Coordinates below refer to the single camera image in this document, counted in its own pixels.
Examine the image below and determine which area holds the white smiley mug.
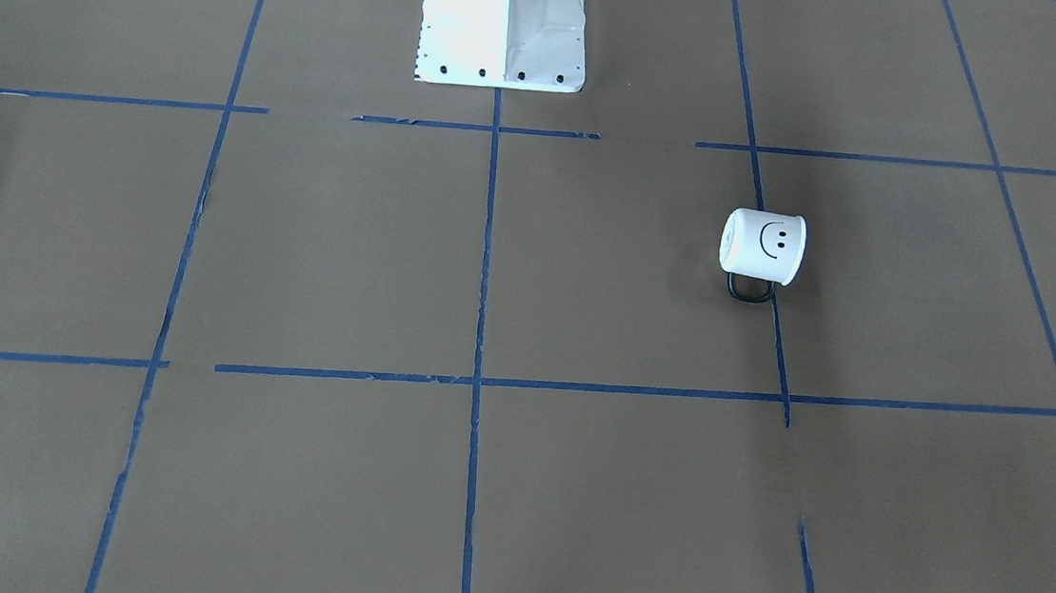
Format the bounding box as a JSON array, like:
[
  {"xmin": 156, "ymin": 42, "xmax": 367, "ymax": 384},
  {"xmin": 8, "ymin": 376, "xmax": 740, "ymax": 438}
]
[{"xmin": 718, "ymin": 208, "xmax": 808, "ymax": 305}]

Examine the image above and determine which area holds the white pedestal column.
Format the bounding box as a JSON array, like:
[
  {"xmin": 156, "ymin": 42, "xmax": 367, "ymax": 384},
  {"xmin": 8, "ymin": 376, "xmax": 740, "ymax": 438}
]
[{"xmin": 413, "ymin": 0, "xmax": 587, "ymax": 93}]

